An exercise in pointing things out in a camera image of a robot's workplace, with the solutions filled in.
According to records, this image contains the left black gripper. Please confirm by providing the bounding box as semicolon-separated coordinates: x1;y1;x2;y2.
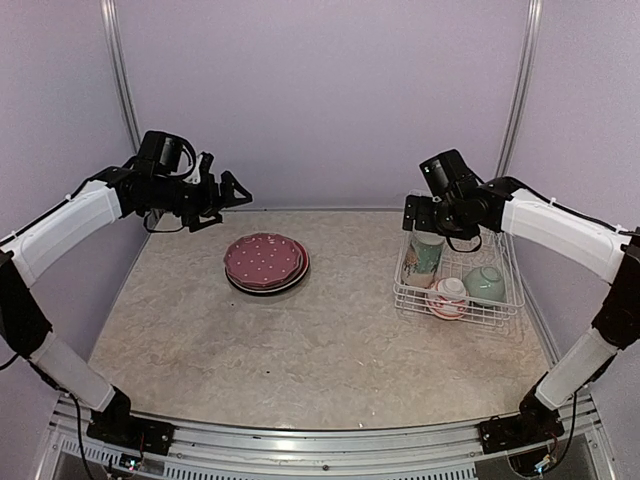
145;169;252;232

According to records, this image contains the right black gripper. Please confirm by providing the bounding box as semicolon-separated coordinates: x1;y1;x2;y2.
402;194;472;240

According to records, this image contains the teal floral cup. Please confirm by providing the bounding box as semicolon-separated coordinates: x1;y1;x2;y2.
401;231;444;289

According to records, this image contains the red polka dot plate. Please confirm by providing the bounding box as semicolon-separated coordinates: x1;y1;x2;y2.
224;233;303;287

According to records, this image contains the red white small bowl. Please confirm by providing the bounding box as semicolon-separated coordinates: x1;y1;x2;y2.
426;277;469;321

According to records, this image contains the light green bowl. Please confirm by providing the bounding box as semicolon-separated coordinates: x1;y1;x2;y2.
463;266;506;306

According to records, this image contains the red teal floral plate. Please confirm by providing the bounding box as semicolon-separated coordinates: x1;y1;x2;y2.
225;249;310;297

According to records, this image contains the light blue flower plate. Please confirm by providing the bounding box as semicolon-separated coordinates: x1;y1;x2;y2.
225;258;307;291

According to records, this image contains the black striped rim plate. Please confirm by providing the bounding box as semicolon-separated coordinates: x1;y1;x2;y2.
226;262;310;297

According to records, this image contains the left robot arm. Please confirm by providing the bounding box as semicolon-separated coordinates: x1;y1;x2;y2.
1;130;253;446

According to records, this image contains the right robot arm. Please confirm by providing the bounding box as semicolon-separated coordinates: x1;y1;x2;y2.
402;149;639;453

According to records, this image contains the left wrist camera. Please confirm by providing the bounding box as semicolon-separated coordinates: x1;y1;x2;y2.
184;152;214;185

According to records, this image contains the white wire dish rack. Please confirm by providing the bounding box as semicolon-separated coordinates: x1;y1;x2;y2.
393;229;525;330

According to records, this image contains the left aluminium post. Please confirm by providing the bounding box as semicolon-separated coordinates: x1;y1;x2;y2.
99;0;141;152

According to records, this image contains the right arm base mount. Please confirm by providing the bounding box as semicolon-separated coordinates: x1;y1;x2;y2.
477;397;565;454

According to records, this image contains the aluminium front rail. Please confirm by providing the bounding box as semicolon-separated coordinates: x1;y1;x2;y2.
37;397;614;480

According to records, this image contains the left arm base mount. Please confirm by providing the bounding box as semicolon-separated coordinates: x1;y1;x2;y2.
87;390;175;456

